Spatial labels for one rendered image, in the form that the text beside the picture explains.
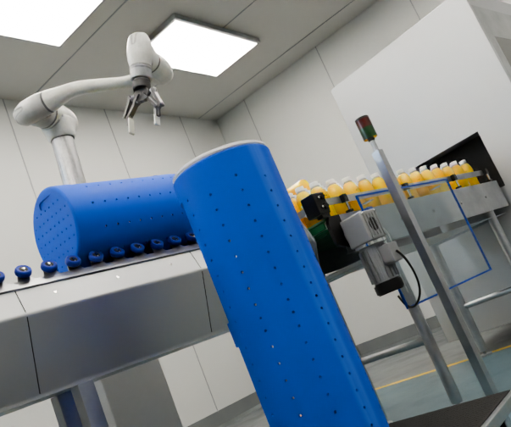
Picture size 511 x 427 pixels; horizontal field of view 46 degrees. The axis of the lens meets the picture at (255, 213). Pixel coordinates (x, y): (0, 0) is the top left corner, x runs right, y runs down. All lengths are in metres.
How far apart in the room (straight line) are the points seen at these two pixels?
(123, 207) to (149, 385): 0.81
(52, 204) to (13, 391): 0.58
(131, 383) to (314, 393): 1.08
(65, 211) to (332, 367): 0.91
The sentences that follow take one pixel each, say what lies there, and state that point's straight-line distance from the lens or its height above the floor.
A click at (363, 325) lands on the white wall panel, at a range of 7.02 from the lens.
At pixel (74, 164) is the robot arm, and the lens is 2.87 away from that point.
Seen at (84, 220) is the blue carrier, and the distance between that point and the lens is 1.86.
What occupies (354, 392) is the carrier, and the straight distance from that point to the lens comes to 1.52.
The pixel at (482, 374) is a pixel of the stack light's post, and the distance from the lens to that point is 2.59.
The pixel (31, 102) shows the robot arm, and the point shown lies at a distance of 2.83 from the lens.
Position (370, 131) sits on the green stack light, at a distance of 2.63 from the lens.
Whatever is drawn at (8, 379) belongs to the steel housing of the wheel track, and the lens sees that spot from 1.69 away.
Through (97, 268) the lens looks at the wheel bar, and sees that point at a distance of 1.85.
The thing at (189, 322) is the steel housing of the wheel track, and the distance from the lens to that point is 1.98.
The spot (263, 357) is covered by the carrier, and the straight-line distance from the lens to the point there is 1.51.
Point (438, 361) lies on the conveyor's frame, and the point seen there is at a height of 0.21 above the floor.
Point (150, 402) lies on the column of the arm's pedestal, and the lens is 2.45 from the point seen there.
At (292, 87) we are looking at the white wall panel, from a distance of 7.31.
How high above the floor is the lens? 0.53
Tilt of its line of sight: 12 degrees up
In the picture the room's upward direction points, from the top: 23 degrees counter-clockwise
